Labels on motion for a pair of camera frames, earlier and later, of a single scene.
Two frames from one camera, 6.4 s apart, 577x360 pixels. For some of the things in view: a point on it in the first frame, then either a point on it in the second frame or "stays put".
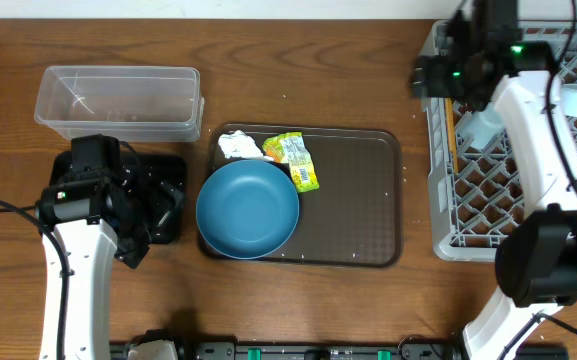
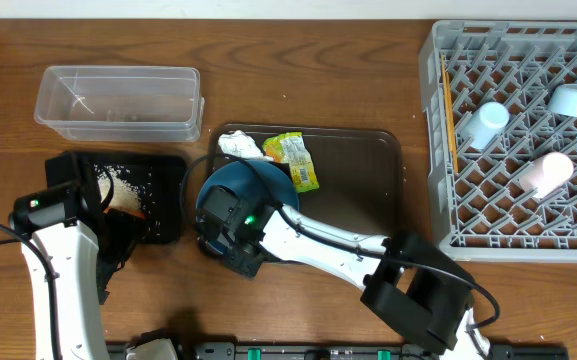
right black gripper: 433,67 -> 246,265
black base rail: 456,349 stays put
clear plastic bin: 136,104 stays put
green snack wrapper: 290,148 stays put
